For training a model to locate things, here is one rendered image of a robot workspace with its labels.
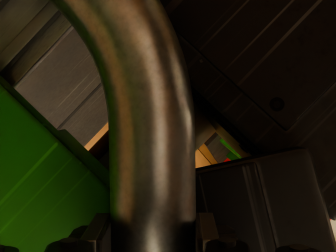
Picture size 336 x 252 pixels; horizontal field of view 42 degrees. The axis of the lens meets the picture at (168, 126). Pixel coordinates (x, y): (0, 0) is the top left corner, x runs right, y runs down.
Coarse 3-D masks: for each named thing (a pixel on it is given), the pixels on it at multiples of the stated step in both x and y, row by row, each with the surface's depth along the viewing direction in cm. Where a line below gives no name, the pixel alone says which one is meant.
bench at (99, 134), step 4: (104, 128) 96; (100, 132) 96; (104, 132) 98; (96, 136) 96; (100, 136) 98; (92, 140) 96; (96, 140) 98; (88, 144) 96; (92, 144) 98; (88, 148) 98
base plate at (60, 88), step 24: (72, 48) 59; (48, 72) 59; (72, 72) 64; (96, 72) 69; (24, 96) 59; (48, 96) 64; (72, 96) 69; (96, 96) 76; (48, 120) 69; (72, 120) 76; (96, 120) 83
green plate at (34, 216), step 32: (0, 96) 17; (0, 128) 17; (32, 128) 17; (0, 160) 17; (32, 160) 17; (64, 160) 17; (96, 160) 25; (0, 192) 18; (32, 192) 18; (64, 192) 18; (96, 192) 17; (0, 224) 18; (32, 224) 18; (64, 224) 18
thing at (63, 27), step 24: (0, 0) 19; (24, 0) 19; (48, 0) 19; (0, 24) 19; (24, 24) 19; (48, 24) 19; (0, 48) 19; (24, 48) 19; (48, 48) 19; (0, 72) 19; (24, 72) 19
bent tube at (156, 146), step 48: (96, 0) 14; (144, 0) 14; (96, 48) 14; (144, 48) 14; (144, 96) 14; (144, 144) 14; (192, 144) 15; (144, 192) 14; (192, 192) 15; (144, 240) 14; (192, 240) 15
